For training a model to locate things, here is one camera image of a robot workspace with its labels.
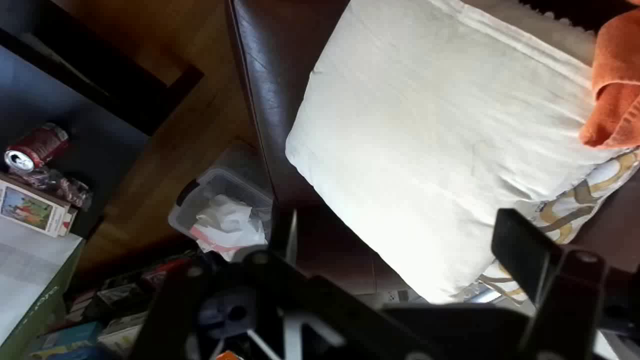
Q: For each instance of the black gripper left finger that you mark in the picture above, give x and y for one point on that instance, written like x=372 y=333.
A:
x=200 y=307

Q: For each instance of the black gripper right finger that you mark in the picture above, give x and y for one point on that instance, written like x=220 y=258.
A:
x=567 y=300

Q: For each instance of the black side table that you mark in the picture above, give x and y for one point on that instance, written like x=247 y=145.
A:
x=81 y=112

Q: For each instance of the white green cardboard box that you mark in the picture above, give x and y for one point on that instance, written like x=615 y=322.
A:
x=26 y=273

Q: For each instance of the red soda can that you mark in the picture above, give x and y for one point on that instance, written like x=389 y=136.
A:
x=36 y=147

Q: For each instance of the orange fleece blanket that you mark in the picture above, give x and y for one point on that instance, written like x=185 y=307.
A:
x=617 y=80

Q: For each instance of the colourful picture card box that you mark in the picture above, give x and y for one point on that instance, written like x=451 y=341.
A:
x=30 y=211

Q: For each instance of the crumpled white paper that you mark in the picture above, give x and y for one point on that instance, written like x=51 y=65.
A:
x=226 y=221

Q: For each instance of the tan wave pattern pillow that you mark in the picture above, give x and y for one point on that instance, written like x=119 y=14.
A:
x=590 y=190

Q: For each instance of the blue white knitted pillow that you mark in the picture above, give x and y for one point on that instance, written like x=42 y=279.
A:
x=433 y=133

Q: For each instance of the clear plastic storage bin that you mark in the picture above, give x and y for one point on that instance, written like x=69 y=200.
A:
x=220 y=183

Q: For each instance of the brown leather sofa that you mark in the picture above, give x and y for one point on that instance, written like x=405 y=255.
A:
x=266 y=80

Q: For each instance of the dark patterned snack packet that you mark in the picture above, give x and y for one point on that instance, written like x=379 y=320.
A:
x=63 y=186

